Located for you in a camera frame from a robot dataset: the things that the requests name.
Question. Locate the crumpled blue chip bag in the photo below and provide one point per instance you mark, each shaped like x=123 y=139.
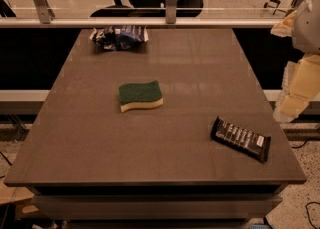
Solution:
x=120 y=37

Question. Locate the green and yellow sponge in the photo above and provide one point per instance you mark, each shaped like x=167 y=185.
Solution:
x=140 y=96

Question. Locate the black snack bar wrapper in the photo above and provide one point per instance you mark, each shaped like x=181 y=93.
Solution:
x=241 y=139

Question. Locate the brown table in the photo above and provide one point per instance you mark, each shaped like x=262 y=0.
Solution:
x=84 y=159

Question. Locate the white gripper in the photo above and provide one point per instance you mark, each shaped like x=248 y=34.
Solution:
x=308 y=28

